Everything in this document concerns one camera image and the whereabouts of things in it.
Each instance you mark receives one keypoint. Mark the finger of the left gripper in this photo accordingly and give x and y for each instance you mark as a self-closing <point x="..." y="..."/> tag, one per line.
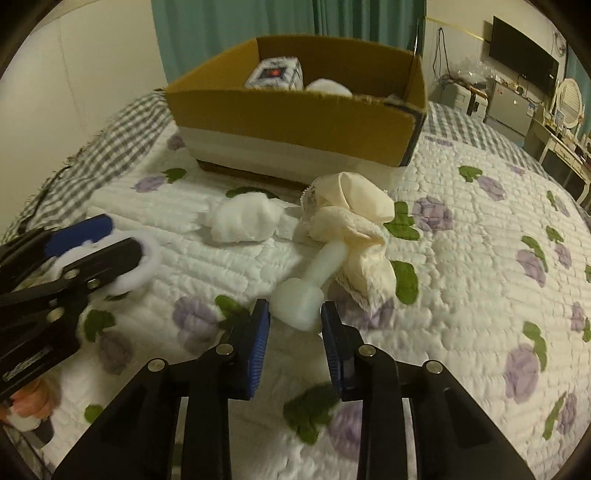
<point x="24" y="254"/>
<point x="92" y="272"/>

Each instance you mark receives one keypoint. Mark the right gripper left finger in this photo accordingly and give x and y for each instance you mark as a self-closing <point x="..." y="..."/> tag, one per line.
<point x="133" y="438"/>

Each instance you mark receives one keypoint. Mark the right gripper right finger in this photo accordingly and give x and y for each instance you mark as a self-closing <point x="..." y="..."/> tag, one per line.
<point x="453" y="436"/>

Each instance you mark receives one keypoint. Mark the white foam dumbbell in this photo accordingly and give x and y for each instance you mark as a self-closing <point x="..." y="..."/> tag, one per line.
<point x="297" y="302"/>

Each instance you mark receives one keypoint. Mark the white cotton fluff ball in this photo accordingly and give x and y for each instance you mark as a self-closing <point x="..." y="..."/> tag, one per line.
<point x="248" y="217"/>

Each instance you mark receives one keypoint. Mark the cream lace cloth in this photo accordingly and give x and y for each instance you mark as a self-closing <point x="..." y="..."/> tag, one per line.
<point x="349" y="208"/>

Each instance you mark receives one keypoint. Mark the operator hand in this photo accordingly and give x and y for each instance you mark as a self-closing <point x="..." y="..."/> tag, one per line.
<point x="38" y="399"/>

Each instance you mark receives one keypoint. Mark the grey checkered bedsheet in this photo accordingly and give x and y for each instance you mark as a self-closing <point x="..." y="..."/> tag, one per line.
<point x="92" y="156"/>

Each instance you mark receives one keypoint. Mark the white floral quilt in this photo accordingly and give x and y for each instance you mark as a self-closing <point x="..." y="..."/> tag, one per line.
<point x="491" y="277"/>

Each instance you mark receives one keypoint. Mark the brown cardboard box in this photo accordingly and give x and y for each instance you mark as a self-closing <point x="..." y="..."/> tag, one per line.
<point x="362" y="110"/>

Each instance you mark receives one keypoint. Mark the white dressing table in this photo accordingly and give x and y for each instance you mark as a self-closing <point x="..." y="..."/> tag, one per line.
<point x="558" y="161"/>

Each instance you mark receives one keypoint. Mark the patterned tissue pack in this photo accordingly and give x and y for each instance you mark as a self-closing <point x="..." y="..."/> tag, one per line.
<point x="278" y="73"/>

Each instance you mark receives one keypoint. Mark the white suitcase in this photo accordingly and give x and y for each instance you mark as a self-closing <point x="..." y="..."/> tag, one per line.
<point x="468" y="98"/>

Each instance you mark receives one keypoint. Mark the grey mini fridge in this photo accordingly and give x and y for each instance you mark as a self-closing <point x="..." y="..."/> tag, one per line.
<point x="508" y="112"/>

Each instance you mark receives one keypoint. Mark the white oval vanity mirror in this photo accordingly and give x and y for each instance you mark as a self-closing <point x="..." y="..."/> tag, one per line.
<point x="567" y="106"/>

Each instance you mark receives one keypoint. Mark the teal window curtain right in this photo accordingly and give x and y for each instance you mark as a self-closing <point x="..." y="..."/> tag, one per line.
<point x="576" y="71"/>

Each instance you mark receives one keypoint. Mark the black wall television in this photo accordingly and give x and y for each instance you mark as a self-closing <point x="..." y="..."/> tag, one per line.
<point x="521" y="54"/>

